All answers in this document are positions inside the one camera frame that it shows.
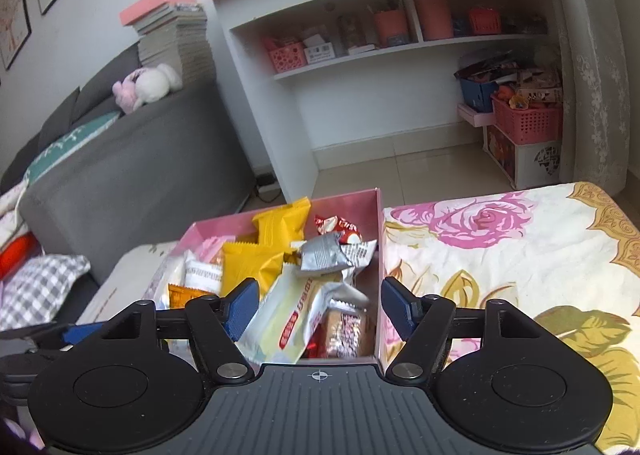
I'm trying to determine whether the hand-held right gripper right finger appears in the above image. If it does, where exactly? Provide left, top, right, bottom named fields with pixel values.
left=381, top=276, right=553, bottom=384

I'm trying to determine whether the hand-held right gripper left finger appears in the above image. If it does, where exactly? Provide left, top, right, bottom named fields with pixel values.
left=87, top=277, right=260, bottom=384

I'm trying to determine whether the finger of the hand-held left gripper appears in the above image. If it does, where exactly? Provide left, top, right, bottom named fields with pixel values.
left=0, top=320, right=108, bottom=352

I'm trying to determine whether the white green print snack packet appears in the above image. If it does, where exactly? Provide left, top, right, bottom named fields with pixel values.
left=235, top=265, right=351, bottom=366

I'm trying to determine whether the white gold snack packet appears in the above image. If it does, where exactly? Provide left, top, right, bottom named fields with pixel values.
left=325, top=284, right=371, bottom=312

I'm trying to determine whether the clear rice cracker packet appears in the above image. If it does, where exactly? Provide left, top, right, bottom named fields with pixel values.
left=145, top=255, right=224, bottom=313

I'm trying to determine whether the pink snack packet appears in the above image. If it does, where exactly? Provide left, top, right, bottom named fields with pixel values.
left=197, top=235, right=236, bottom=261

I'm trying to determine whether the red white snack packet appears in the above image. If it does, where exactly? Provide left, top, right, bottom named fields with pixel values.
left=314, top=215, right=362, bottom=243

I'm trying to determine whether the pink cardboard box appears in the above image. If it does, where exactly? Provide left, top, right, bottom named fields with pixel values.
left=142, top=187, right=385, bottom=371

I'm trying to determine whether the dark navy seat cushion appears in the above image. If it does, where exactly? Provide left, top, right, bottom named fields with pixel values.
left=55, top=275, right=101, bottom=326

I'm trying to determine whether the grey checkered pillow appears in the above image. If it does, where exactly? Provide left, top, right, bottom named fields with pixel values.
left=0, top=255, right=92, bottom=331

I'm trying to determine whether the red cloth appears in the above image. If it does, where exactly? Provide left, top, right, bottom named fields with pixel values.
left=0, top=235, right=38, bottom=281

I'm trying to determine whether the floral tablecloth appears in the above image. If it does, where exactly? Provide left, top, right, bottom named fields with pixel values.
left=90, top=182, right=640, bottom=455

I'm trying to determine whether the grey sofa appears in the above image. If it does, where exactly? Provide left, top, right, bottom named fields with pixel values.
left=0, top=42, right=256, bottom=286

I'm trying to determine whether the teal cushion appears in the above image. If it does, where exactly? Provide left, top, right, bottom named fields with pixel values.
left=22, top=112, right=121, bottom=186

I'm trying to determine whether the white patterned storage box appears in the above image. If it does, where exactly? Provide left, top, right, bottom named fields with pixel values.
left=482, top=124, right=561, bottom=190

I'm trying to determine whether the pink white small rack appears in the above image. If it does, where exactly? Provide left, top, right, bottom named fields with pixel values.
left=457, top=102, right=496, bottom=128

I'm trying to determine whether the white bookshelf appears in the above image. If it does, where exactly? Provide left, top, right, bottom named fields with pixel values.
left=197, top=0, right=566, bottom=206

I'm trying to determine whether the large pink basket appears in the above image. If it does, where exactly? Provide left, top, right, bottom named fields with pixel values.
left=491, top=95, right=563, bottom=146

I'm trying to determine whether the pink white plush bunny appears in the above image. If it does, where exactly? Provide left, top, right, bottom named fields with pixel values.
left=112, top=64, right=183, bottom=113

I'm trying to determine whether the pink lattice basket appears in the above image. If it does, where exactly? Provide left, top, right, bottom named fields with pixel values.
left=267, top=42, right=308, bottom=73

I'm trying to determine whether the cartoon print cardboard box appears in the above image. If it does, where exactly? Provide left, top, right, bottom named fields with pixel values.
left=515, top=67, right=563, bottom=103

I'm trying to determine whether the white labelled box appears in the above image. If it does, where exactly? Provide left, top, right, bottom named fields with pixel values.
left=304, top=45, right=335, bottom=64

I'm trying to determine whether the stack of books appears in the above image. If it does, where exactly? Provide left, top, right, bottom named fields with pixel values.
left=135, top=5, right=216, bottom=86

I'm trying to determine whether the glass jar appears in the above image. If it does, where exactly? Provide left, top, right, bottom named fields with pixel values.
left=337, top=15, right=366, bottom=53

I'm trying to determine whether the coral pen holder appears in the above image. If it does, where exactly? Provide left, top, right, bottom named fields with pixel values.
left=374, top=10, right=410, bottom=46

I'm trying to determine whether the coral bin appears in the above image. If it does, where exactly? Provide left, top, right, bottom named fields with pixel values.
left=415, top=0, right=455, bottom=40

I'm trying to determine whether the small red basket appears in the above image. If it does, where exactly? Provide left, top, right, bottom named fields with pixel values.
left=468, top=7, right=502, bottom=34

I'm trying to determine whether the salmon pink flat box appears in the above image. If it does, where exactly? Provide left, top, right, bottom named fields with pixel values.
left=120, top=0, right=198, bottom=26

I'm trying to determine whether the white lace curtain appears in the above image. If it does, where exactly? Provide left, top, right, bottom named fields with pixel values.
left=535, top=0, right=640, bottom=196

